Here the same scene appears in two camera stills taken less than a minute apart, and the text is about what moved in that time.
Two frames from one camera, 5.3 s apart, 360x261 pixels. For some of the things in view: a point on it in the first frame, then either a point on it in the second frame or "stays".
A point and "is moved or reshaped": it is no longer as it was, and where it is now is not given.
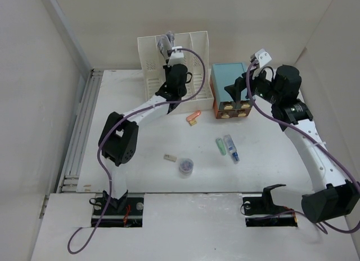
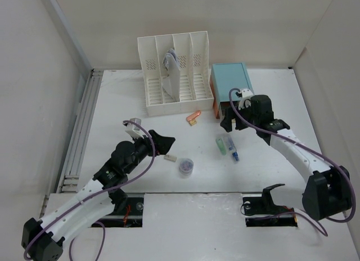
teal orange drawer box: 224,75 stays
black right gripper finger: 235,90 → 226,121
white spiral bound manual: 165,43 is moved or reshaped
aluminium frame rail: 70,181 stays
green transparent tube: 221,146 stays
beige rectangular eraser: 170,157 stays
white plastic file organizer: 194,46 stays
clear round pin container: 185,168 stays
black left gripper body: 167,70 → 142,148
